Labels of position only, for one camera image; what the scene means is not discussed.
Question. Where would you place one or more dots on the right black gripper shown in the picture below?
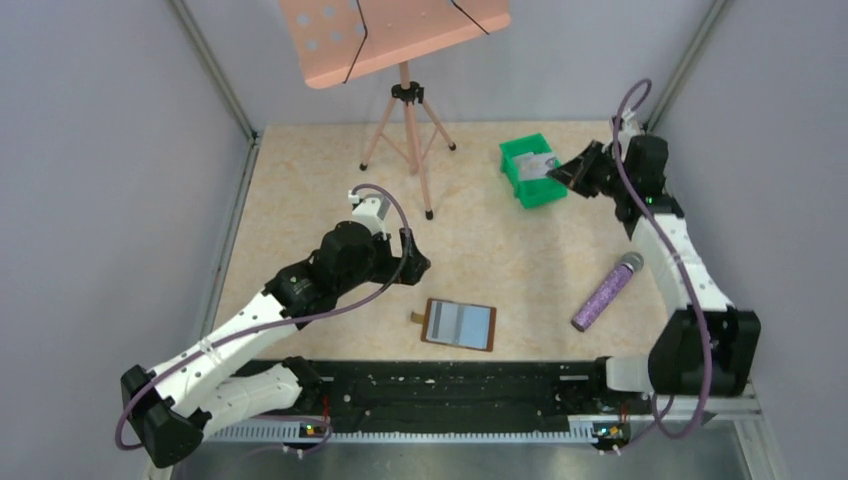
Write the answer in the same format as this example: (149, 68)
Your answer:
(591, 171)

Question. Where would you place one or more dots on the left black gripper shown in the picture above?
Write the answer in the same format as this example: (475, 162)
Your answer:
(406, 263)

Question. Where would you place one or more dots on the white VIP card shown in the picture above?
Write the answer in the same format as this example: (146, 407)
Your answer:
(534, 166)

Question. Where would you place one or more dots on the brown leather card holder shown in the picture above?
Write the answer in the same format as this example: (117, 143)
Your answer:
(456, 324)

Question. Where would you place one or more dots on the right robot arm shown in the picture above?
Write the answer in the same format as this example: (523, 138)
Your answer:
(706, 334)

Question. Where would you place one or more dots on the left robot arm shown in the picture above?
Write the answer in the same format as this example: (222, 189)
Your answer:
(170, 410)

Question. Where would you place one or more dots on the green plastic bin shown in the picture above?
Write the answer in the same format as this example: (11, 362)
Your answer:
(535, 193)

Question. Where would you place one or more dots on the purple glitter microphone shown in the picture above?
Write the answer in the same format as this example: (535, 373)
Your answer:
(615, 281)

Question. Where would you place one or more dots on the pink music stand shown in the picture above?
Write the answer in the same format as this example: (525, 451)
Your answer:
(337, 41)

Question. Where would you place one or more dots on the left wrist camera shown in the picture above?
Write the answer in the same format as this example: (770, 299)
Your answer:
(370, 210)

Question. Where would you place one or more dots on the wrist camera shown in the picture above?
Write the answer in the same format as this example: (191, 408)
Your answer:
(626, 125)
(370, 210)

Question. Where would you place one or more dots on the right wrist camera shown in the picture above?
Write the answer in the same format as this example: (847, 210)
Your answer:
(626, 125)

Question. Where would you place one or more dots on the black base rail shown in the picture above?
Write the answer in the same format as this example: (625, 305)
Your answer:
(423, 402)

